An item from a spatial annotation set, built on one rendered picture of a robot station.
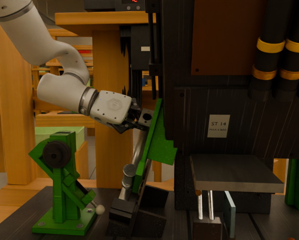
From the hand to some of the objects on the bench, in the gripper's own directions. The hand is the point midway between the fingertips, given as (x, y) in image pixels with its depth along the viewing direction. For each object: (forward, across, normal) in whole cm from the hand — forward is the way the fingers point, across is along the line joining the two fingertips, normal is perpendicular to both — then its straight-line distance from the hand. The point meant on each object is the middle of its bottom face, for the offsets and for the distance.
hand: (143, 120), depth 82 cm
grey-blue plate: (+30, +27, -3) cm, 41 cm away
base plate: (+23, +19, -18) cm, 34 cm away
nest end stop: (+4, +27, -12) cm, 30 cm away
